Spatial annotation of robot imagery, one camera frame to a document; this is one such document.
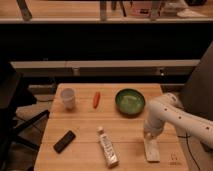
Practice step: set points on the black office chair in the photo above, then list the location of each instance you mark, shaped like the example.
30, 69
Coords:
14, 93

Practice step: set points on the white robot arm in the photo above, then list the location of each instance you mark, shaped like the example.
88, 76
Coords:
167, 108

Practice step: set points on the orange carrot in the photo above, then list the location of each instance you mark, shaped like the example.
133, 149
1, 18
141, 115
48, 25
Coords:
96, 99

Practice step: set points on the dark grey panel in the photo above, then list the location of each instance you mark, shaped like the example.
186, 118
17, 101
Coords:
197, 94

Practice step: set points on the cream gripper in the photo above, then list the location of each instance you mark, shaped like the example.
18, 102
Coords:
149, 136

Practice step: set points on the white tube bottle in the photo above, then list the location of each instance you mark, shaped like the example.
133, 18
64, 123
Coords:
108, 149

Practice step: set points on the white rectangular sponge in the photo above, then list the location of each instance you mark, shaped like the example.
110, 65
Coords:
151, 150

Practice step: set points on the black remote control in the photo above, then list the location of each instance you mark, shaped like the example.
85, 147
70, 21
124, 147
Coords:
64, 141

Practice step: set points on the white paper cup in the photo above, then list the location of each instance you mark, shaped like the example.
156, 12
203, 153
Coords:
68, 98

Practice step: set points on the green bowl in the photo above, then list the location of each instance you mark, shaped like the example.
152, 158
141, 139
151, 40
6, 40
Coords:
130, 102

